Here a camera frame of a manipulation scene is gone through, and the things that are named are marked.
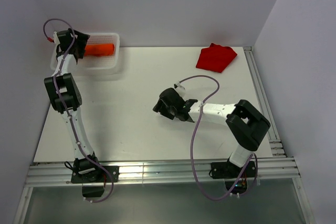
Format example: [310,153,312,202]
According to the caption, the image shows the orange t-shirt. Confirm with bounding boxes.
[84,44,115,57]

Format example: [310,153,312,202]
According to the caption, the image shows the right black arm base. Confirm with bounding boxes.
[209,161,257,194]

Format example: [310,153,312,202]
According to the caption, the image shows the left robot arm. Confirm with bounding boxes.
[44,28,102,182]

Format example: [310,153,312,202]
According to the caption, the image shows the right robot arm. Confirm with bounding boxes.
[153,88,270,177]

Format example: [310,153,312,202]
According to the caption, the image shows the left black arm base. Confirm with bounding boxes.
[71,166,119,200]

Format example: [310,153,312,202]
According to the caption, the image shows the white perforated plastic basket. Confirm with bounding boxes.
[50,33,120,76]

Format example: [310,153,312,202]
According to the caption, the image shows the red folded t-shirt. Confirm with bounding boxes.
[196,43,237,73]

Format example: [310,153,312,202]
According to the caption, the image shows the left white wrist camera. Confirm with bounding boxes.
[47,31,59,45]

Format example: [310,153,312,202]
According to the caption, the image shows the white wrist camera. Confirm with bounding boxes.
[47,31,59,45]
[174,81,186,98]

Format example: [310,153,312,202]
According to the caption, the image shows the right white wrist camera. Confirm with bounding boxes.
[174,81,186,98]

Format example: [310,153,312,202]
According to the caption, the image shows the aluminium front rail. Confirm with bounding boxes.
[24,157,300,187]

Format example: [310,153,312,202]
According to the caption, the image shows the aluminium side rail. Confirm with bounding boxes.
[243,47,287,158]

